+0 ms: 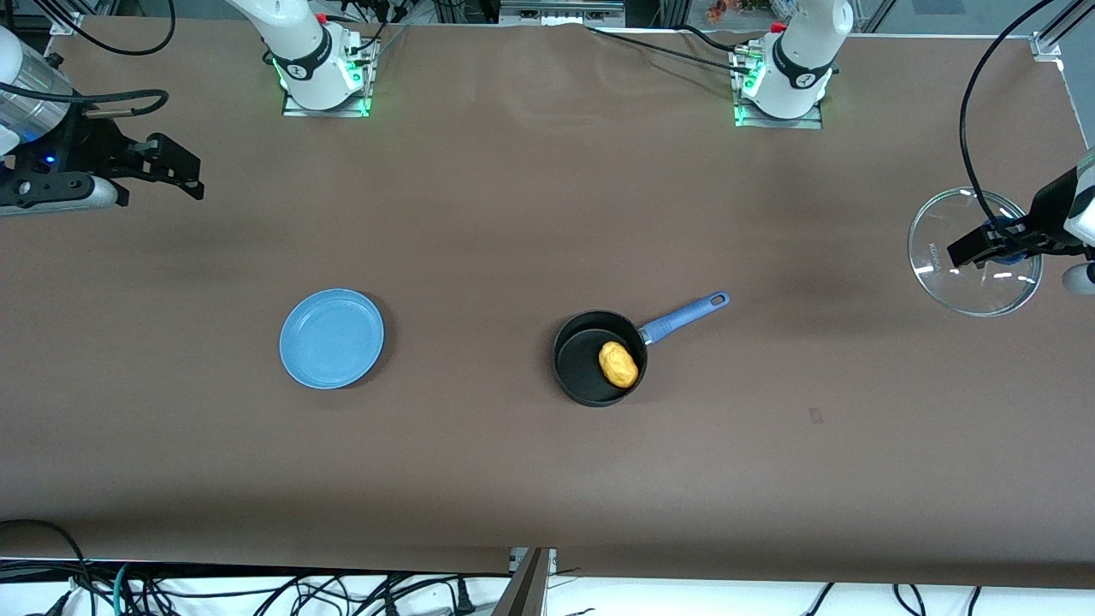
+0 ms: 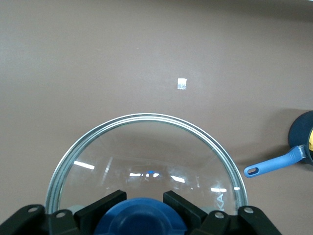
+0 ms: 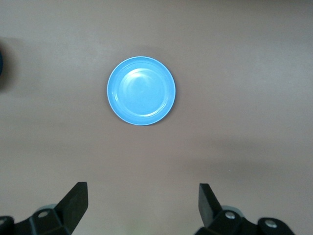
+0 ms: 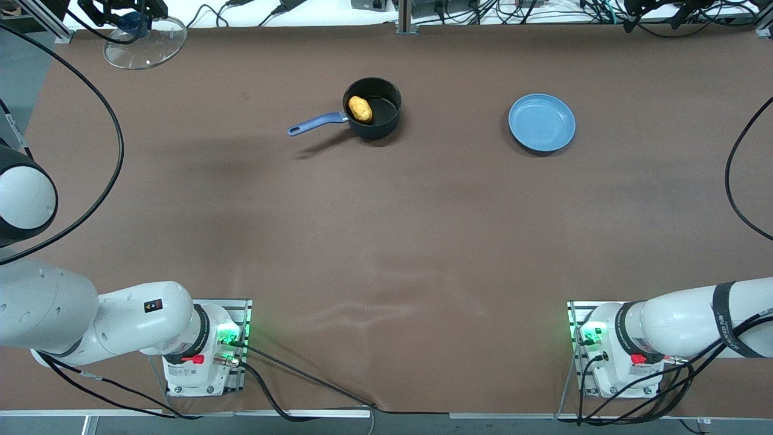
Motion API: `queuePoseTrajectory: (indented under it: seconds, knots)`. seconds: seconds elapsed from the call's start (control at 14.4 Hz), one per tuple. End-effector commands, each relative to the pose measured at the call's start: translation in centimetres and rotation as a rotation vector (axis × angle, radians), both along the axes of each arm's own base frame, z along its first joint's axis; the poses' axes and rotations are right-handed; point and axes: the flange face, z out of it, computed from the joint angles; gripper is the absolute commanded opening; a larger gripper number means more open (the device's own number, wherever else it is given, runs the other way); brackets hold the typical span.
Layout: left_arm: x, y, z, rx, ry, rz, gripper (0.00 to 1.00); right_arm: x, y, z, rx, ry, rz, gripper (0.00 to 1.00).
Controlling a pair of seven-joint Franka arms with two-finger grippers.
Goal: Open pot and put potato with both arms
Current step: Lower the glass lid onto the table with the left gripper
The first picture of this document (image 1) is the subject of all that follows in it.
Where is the glass lid with blue knob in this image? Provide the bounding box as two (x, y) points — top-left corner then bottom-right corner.
(907, 187), (1045, 317)

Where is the yellow potato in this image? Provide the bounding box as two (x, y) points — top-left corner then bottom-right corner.
(598, 341), (641, 389)

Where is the blue round plate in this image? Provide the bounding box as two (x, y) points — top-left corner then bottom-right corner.
(279, 288), (386, 391)

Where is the brown table cover sheet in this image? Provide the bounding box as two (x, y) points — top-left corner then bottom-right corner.
(0, 15), (1095, 591)

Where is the grey metal box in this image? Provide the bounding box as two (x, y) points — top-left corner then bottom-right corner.
(500, 0), (625, 27)

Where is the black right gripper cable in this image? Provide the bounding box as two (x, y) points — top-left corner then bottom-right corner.
(0, 81), (170, 121)

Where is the black hanging right arm cable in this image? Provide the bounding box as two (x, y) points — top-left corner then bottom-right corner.
(34, 0), (177, 56)

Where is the black hanging arm cable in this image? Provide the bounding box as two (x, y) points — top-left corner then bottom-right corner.
(958, 0), (1062, 232)
(34, 0), (177, 56)

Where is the black hanging left arm cable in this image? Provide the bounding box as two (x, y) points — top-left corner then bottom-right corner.
(958, 0), (1062, 232)

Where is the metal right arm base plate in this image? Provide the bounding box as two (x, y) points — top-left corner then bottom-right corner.
(282, 34), (371, 118)

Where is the aluminium profile with bracket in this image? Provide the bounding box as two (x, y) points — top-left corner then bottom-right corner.
(1031, 0), (1095, 61)

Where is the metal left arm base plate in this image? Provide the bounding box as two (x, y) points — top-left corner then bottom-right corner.
(734, 47), (824, 129)

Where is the short black cable on table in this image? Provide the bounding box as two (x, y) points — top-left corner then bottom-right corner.
(680, 24), (745, 54)

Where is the long black cable on table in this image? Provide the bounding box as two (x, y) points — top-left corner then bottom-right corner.
(586, 26), (754, 74)

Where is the black looped floor cable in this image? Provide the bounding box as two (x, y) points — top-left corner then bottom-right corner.
(0, 519), (97, 616)

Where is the black pot with blue handle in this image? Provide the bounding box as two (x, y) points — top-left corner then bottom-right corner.
(552, 291), (732, 408)

